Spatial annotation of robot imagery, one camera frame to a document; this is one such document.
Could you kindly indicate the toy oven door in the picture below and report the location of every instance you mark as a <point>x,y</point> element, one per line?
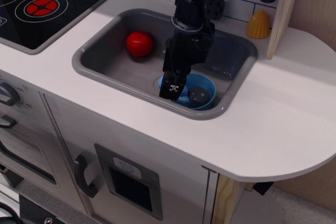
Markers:
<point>33,152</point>

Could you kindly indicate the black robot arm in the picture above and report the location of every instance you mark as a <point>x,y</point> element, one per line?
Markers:
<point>190,15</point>

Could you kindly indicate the grey oven knob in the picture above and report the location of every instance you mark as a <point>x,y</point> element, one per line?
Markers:
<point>10,95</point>

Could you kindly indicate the light wooden side post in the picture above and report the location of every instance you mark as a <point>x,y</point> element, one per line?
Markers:
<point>280,25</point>

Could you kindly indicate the light blue plastic bowl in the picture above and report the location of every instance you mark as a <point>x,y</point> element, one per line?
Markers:
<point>200,93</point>

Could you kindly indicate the red toy apple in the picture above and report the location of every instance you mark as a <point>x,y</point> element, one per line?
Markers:
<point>139,44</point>

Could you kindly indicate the black toy stovetop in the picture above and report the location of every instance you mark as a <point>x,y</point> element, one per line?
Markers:
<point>30,26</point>

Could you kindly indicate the grey plastic sink basin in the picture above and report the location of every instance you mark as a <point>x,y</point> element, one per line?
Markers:
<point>105,59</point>

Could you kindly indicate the grey oven door handle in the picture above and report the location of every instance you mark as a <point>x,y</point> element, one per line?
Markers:
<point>6,122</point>

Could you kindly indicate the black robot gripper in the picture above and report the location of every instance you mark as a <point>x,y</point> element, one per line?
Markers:
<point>182,51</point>

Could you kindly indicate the grey cabinet door handle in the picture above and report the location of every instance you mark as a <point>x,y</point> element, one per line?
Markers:
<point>79,167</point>

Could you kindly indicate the yellow toy corn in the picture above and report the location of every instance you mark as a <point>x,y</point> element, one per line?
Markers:
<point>258,26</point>

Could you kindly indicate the blue and grey toy spoon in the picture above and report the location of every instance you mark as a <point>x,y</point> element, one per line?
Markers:
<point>172,91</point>

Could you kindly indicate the grey dispenser panel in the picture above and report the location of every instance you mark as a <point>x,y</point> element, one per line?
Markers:
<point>131,181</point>

